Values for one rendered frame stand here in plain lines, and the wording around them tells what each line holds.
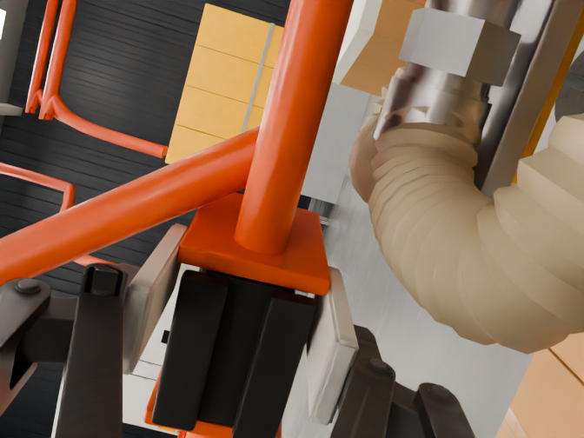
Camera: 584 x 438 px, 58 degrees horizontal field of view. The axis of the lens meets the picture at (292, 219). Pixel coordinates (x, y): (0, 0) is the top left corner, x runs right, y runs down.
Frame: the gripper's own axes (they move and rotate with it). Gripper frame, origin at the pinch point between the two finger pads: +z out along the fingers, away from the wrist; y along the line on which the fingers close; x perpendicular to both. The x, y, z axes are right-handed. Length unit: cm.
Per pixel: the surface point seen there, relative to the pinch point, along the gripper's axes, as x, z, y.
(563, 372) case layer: -29, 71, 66
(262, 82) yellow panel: -6, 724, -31
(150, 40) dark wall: 3, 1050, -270
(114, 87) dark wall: -102, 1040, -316
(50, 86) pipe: -94, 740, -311
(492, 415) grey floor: -97, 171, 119
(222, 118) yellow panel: -67, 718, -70
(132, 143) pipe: -139, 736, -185
